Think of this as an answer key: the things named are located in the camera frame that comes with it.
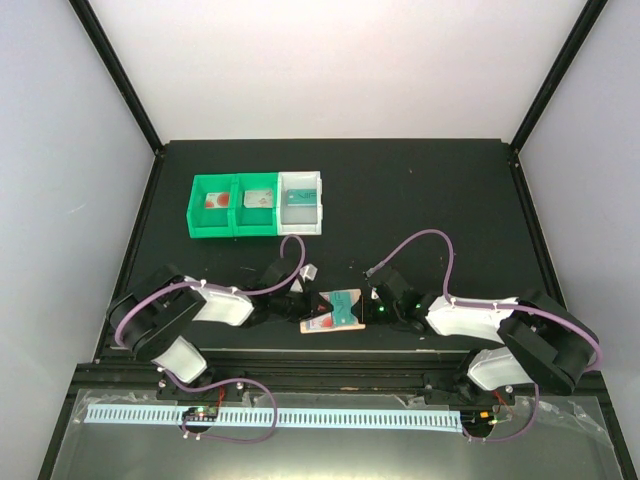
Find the white floral card in bin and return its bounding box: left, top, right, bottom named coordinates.
left=243, top=189, right=274, bottom=209

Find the teal VIP card in bin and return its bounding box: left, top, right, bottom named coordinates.
left=285, top=189, right=318, bottom=208

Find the right small circuit board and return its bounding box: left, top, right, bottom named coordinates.
left=460, top=410, right=501, bottom=427

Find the red circles card in bin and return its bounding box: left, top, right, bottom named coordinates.
left=204, top=191, right=230, bottom=210

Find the black frame post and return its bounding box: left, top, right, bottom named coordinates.
left=509, top=0, right=610, bottom=151
left=69, top=0, right=164, bottom=154

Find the small circuit board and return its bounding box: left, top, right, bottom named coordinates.
left=460, top=410, right=501, bottom=427
left=182, top=406, right=218, bottom=423

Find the right black frame post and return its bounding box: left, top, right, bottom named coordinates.
left=509, top=0, right=610, bottom=151

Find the left green plastic bin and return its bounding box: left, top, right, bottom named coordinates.
left=186, top=174, right=236, bottom=239

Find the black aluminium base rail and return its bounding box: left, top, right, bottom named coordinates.
left=74, top=348, right=606, bottom=401

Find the white translucent plastic bin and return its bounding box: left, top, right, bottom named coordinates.
left=276, top=171, right=323, bottom=236

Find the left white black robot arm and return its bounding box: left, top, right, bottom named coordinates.
left=106, top=258, right=334, bottom=399

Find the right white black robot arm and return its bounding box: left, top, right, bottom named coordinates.
left=355, top=266, right=601, bottom=403

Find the left small circuit board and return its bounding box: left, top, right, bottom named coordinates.
left=182, top=406, right=218, bottom=423

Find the red circles card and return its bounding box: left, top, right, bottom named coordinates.
left=302, top=294, right=334, bottom=333
left=204, top=191, right=230, bottom=210

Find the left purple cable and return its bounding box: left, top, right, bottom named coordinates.
left=113, top=234, right=307, bottom=444

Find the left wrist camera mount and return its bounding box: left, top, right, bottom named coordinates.
left=290, top=264, right=318, bottom=293

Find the middle green plastic bin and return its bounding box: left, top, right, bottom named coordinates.
left=234, top=172, right=278, bottom=237

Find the left black frame post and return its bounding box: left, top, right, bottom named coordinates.
left=69, top=0, right=164, bottom=154

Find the light blue slotted cable duct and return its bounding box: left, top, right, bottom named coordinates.
left=84, top=404, right=463, bottom=433

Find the teal vip card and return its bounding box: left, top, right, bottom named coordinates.
left=325, top=290, right=361, bottom=327
left=285, top=189, right=318, bottom=208

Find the green plastic bin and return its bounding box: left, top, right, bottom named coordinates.
left=234, top=172, right=278, bottom=237
left=186, top=174, right=236, bottom=239

